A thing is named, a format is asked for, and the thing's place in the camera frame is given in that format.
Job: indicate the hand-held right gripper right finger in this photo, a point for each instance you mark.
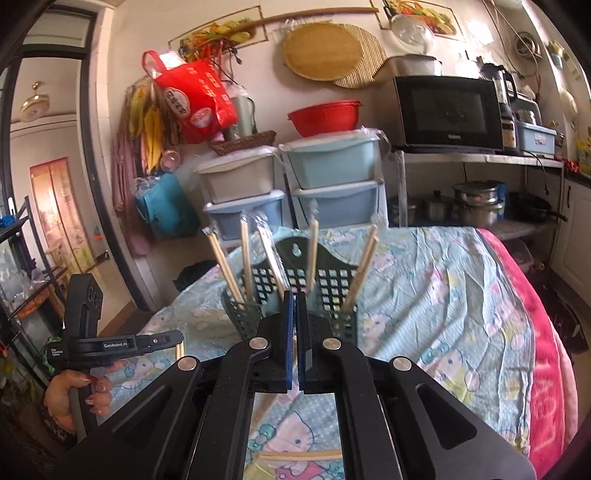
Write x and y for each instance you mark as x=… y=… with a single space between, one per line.
x=301 y=344

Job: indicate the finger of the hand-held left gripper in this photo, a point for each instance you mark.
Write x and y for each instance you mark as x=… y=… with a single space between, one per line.
x=159 y=340

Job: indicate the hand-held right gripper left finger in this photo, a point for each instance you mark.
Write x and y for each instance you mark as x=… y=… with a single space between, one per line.
x=288 y=344

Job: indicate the green plastic utensil holder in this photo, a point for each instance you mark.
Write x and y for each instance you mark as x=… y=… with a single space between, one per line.
x=332 y=281

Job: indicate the person's left forearm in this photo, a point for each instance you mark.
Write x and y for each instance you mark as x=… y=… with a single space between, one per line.
x=32 y=443

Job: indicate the person's left hand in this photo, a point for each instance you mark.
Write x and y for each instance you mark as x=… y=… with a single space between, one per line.
x=60 y=401

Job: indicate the black bag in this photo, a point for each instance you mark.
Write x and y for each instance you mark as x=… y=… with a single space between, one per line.
x=194 y=274

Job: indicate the black metal storage rack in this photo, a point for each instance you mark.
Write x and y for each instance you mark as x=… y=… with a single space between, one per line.
x=25 y=258

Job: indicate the printed door curtain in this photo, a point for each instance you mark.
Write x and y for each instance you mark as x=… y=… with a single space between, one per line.
x=60 y=217

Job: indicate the cartoon printed blanket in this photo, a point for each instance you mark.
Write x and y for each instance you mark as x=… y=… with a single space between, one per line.
x=415 y=300

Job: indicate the blue hanging bag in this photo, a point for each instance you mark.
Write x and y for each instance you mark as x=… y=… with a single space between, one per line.
x=168 y=210

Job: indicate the pink hanging towel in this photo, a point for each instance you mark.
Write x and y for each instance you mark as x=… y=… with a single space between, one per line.
x=122 y=175

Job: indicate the steel pot with lid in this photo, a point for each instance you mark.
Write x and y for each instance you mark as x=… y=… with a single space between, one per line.
x=404 y=212

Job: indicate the cream storage drawer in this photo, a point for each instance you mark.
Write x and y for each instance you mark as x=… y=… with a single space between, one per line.
x=235 y=177

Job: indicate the light blue storage drawer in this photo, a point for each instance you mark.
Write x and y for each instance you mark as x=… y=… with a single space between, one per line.
x=330 y=161

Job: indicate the small steel pot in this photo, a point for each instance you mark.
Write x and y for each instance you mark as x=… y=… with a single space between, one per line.
x=436 y=207

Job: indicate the yellow hanging cloths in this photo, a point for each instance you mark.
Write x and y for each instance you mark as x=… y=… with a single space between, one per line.
x=147 y=129

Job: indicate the brown wicker basket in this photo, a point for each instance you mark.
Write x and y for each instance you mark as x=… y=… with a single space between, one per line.
x=242 y=144

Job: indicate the gold ceiling lamp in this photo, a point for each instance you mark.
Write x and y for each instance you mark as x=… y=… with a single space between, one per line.
x=33 y=104

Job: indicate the stack of steel pots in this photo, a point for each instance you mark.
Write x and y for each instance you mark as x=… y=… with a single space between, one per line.
x=478 y=207

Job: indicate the red plastic colander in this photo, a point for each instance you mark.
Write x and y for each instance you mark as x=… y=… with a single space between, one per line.
x=325 y=121

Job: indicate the grey green thermos bottle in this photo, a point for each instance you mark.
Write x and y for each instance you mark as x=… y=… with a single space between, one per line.
x=242 y=115

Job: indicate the clear plastic bin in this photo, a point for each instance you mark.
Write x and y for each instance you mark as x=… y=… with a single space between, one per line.
x=524 y=256

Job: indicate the red shopping bag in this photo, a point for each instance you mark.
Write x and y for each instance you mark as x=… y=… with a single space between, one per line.
x=198 y=99

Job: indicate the metal kitchen shelf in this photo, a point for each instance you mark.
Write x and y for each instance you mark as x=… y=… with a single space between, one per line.
x=461 y=158

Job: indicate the pink fleece blanket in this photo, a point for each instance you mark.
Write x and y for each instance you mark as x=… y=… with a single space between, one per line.
x=549 y=369

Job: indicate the black frying pan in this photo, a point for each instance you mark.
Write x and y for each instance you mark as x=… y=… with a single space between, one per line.
x=531 y=207

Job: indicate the black plastic bags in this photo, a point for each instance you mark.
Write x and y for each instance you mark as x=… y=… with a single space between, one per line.
x=568 y=318

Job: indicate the black microwave oven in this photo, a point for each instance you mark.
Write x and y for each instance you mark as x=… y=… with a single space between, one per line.
x=443 y=113

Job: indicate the round woven mat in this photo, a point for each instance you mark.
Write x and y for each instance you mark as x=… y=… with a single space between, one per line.
x=371 y=62

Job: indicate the round wooden board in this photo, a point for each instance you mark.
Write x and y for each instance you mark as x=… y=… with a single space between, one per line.
x=321 y=53

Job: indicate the dark sauce bottle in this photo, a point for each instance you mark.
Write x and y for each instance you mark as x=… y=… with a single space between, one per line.
x=508 y=131

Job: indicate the white kitchen cabinet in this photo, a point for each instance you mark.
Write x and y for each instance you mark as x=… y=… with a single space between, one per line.
x=577 y=230

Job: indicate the blue plastic box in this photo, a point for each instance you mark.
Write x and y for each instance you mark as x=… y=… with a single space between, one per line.
x=535 y=141

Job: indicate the steel kitchen appliance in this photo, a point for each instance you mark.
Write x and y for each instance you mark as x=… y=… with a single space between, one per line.
x=526 y=110

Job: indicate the black electric kettle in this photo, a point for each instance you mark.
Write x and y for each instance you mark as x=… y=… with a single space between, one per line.
x=496 y=81

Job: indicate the long wooden pole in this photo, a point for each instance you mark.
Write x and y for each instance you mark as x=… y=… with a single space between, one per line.
x=314 y=14

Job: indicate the clear plastic food cover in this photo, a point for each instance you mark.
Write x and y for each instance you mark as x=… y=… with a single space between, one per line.
x=411 y=32

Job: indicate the black door frame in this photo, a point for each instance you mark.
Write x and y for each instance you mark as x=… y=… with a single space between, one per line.
x=99 y=184

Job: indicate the fruit basket wall poster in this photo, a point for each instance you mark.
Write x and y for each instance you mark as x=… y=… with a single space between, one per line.
x=443 y=21

